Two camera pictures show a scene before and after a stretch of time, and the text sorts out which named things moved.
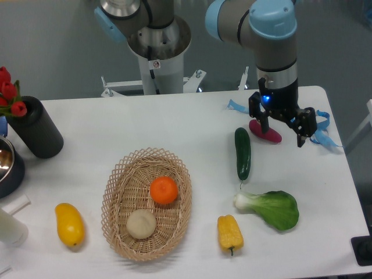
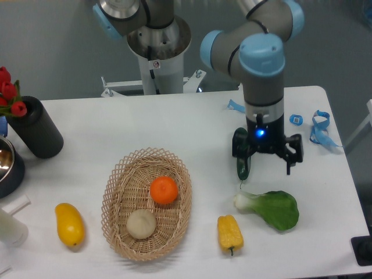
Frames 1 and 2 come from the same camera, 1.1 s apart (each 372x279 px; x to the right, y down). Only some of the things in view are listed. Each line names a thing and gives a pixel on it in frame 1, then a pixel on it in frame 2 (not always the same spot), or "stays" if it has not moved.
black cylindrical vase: [37, 129] stays
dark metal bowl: [12, 168] stays
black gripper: [283, 103] → [267, 137]
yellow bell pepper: [229, 233] stays
